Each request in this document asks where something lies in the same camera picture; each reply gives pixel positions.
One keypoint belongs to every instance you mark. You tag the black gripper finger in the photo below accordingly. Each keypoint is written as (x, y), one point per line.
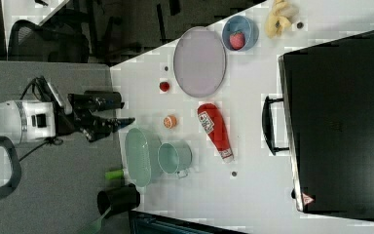
(103, 100)
(99, 127)

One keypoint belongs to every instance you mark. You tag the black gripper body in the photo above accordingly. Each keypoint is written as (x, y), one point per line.
(65, 121)

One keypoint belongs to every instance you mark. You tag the red plush ketchup bottle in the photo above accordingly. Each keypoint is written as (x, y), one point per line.
(213, 124)

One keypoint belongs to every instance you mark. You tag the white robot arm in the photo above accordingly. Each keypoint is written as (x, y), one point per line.
(50, 115)

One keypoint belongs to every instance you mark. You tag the green pear toy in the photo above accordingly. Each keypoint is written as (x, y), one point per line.
(116, 174)

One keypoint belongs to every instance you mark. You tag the orange slice toy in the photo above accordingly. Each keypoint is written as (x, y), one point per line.
(170, 122)

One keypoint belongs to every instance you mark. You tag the red strawberry toy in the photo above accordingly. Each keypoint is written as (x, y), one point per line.
(164, 86)

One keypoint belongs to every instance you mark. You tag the black cylinder cup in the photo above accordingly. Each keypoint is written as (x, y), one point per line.
(117, 200)

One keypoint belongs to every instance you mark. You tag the green metal cup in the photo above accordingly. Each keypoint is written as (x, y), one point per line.
(175, 158)

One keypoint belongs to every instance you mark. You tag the black office chair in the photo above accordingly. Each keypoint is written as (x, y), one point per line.
(31, 42)

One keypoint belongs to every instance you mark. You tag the grey oval plate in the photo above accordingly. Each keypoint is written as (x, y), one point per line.
(199, 62)

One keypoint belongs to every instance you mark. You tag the red plush strawberry in bowl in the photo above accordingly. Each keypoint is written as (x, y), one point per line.
(237, 40)

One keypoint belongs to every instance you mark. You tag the blue bowl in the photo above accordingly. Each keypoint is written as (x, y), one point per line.
(243, 24)

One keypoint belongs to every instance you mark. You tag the yellow plush toy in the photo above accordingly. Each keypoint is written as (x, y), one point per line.
(280, 17)

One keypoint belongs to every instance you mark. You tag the black oven appliance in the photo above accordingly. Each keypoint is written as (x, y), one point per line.
(328, 101)

